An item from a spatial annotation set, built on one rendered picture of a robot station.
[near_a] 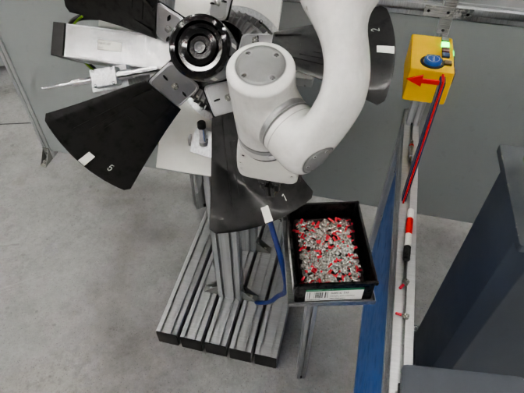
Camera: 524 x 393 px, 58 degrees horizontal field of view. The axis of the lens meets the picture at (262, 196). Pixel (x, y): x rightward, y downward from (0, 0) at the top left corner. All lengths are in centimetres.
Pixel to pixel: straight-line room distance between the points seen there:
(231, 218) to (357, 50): 47
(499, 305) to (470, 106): 83
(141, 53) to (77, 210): 135
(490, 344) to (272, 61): 105
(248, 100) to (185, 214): 168
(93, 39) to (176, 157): 33
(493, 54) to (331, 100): 125
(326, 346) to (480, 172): 91
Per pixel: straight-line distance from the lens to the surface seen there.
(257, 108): 58
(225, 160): 92
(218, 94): 95
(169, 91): 100
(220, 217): 92
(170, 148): 123
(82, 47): 121
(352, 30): 57
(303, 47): 93
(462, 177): 209
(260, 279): 190
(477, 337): 140
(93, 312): 203
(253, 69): 58
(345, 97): 55
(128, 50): 116
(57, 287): 214
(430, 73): 119
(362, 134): 194
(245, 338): 178
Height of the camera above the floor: 169
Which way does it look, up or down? 48 degrees down
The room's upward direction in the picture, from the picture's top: straight up
